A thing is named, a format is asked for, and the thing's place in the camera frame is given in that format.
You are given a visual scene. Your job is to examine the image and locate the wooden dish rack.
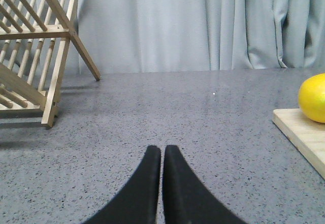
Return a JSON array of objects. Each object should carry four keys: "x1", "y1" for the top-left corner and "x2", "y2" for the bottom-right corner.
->
[{"x1": 0, "y1": 0, "x2": 102, "y2": 150}]

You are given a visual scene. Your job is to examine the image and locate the wooden cutting board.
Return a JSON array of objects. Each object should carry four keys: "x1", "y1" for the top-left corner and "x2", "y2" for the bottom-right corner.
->
[{"x1": 273, "y1": 108, "x2": 324, "y2": 177}]

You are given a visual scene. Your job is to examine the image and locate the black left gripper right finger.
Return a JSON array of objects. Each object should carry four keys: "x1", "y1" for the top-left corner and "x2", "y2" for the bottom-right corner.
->
[{"x1": 162, "y1": 145, "x2": 244, "y2": 223}]

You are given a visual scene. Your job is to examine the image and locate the yellow lemon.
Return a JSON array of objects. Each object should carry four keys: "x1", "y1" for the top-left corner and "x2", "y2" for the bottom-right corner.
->
[{"x1": 298, "y1": 73, "x2": 324, "y2": 123}]

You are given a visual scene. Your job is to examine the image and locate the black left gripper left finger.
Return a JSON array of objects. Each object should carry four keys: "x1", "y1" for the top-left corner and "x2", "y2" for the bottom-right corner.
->
[{"x1": 85, "y1": 145, "x2": 161, "y2": 223}]

